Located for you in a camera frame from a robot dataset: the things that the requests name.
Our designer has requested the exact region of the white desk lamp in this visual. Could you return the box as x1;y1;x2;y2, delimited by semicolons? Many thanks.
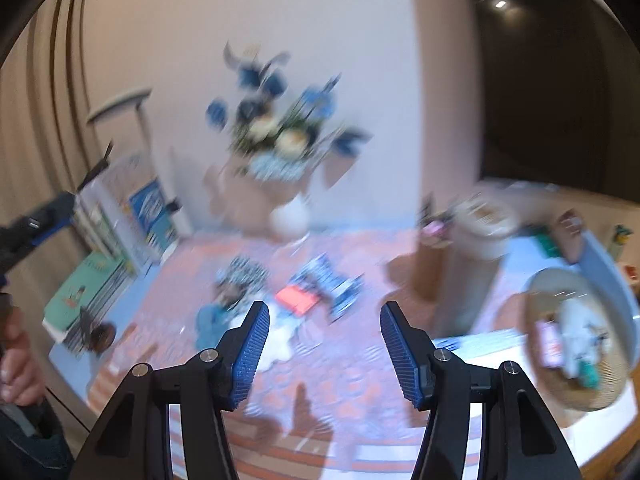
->
87;87;154;162

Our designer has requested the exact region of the person's dark blue clothing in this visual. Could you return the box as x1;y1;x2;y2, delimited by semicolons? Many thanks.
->
0;400;76;480

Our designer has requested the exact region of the white cloth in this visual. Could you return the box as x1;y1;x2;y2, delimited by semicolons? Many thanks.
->
259;305;302;367

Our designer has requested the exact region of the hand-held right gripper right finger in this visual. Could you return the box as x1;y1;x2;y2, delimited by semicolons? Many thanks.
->
380;301;583;480

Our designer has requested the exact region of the grey blue basin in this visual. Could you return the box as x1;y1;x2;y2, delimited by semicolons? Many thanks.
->
565;230;640;322

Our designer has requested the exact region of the stack of green books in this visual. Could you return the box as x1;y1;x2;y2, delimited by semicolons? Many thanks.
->
42;252;134;346

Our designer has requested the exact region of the wicker basket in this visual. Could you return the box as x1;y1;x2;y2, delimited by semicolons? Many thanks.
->
522;267;631;412

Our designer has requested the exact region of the dark round object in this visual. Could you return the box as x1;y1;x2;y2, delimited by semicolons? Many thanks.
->
80;310;119;356

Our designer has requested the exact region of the orange red cloth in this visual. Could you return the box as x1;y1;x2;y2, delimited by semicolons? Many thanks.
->
275;285;321;319

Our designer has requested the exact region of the pink packet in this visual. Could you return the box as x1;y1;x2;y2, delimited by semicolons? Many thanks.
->
535;320;564;369

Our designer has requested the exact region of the black television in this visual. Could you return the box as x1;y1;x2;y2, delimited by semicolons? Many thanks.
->
467;0;617;192

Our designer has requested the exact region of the blue and beige plaid sock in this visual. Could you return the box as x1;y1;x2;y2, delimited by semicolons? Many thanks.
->
289;255;366;322

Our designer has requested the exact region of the person's left hand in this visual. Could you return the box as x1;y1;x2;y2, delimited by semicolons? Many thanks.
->
0;306;46;404

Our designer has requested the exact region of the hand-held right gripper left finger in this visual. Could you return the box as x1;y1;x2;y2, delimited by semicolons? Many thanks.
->
69;301;271;480

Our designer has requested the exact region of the wooden pen holder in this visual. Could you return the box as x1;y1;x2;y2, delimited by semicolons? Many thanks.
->
415;197;456;302

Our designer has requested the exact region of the white printed sheet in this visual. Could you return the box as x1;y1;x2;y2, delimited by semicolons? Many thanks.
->
434;329;527;362

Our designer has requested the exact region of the white soft toy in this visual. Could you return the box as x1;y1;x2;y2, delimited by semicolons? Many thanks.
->
557;300;609;382

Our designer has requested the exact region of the white ribbed vase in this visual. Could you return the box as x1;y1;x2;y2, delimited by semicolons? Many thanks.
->
267;195;311;241

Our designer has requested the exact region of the teal cloth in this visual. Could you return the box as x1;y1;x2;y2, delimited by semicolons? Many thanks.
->
195;302;247;352

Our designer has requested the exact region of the blue and white flower bouquet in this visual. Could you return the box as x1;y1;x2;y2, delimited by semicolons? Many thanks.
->
205;42;373;184

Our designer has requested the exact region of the pink lace tablecloth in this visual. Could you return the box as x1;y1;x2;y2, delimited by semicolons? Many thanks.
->
87;230;502;480

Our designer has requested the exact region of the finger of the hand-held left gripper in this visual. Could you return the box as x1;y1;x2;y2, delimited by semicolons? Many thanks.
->
30;192;77;249

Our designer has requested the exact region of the beige curtain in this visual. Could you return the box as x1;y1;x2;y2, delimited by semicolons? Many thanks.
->
0;0;102;311

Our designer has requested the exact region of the black and white checkered sock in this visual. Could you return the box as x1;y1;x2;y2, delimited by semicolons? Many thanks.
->
215;255;271;306

